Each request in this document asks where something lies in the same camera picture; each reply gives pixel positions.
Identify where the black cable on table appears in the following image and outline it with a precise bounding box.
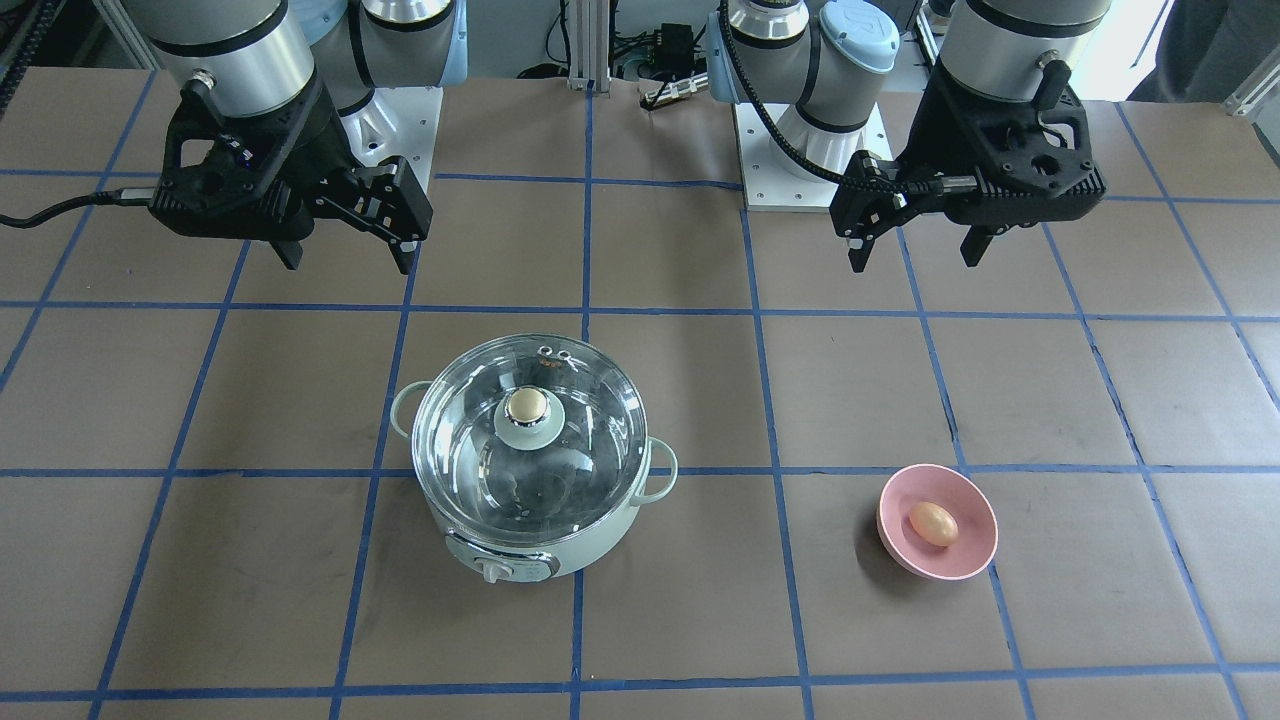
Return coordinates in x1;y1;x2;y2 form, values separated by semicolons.
0;186;161;231

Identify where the black electronics box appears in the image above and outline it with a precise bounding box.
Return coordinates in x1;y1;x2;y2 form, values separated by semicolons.
650;23;696;76

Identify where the brown egg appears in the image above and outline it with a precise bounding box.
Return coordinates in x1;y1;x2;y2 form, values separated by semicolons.
908;501;960;548

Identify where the glass pot lid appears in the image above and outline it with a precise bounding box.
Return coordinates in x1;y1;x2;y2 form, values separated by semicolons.
410;333;652;544

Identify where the mint green electric pot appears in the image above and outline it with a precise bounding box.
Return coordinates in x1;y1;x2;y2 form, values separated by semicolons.
388;333;680;584

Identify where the pink bowl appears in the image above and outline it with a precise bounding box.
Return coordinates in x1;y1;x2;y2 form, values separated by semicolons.
876;464;998;582

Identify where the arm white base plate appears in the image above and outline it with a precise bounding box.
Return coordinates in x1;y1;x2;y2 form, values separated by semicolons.
340;87;445;191
733;102;893;213

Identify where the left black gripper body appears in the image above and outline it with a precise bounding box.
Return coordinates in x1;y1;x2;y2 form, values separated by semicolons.
829;59;1107;240

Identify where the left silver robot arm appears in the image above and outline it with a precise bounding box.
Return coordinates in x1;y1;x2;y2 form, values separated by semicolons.
708;1;1110;273

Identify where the aluminium frame post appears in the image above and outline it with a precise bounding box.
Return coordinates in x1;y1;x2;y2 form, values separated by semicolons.
566;0;613;95

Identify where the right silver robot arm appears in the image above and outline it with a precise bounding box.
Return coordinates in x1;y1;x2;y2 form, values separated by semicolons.
125;1;468;274

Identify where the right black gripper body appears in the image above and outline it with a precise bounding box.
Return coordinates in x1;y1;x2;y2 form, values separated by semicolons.
148;72;433;249

